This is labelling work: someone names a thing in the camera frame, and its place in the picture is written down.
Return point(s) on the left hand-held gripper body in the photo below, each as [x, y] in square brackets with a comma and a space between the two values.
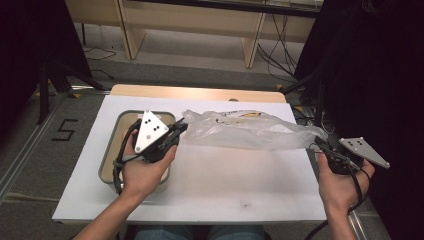
[150, 133]

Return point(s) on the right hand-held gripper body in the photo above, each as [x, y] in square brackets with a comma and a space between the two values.
[363, 150]

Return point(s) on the beige bin grey rim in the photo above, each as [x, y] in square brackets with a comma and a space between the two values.
[110, 160]

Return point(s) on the clear plastic bag yellow face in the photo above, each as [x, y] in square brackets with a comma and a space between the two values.
[243, 133]

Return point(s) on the person's left hand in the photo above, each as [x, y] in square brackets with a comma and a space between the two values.
[143, 176]

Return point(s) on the person's right hand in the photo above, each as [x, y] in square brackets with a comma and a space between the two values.
[340, 193]

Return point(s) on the wooden table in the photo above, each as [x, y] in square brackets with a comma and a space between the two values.
[200, 92]

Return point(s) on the black stand legs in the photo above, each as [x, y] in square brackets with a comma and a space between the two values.
[320, 100]
[43, 93]

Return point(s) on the white table cover board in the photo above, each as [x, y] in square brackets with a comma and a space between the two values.
[233, 180]

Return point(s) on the black curtain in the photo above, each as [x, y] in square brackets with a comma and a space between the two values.
[393, 83]
[33, 40]

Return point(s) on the light wooden desk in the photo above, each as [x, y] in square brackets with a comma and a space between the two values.
[186, 20]

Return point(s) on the metal floor rail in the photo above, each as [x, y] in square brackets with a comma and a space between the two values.
[358, 230]
[20, 166]

